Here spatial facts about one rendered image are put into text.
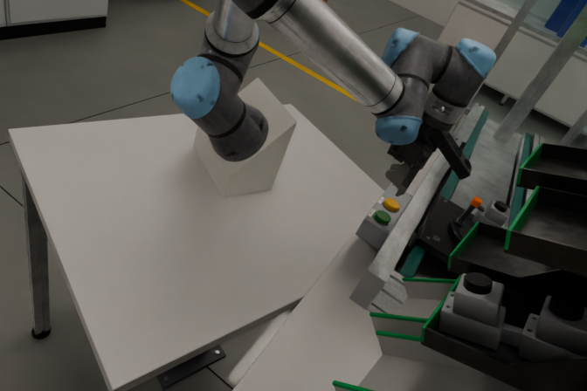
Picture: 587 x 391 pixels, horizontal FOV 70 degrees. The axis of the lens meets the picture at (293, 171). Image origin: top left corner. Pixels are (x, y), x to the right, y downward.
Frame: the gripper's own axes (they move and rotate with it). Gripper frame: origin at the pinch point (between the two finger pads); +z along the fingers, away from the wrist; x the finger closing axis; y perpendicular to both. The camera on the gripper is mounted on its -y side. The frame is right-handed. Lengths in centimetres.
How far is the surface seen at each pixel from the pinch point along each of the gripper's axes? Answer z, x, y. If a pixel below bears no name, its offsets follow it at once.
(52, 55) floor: 107, -93, 251
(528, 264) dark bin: -17.1, 27.8, -20.5
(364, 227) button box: 12.0, 2.9, 3.1
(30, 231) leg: 51, 37, 78
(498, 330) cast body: -19, 46, -17
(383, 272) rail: 9.6, 15.7, -5.8
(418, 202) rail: 10.3, -17.6, -4.9
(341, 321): 19.6, 24.4, -4.0
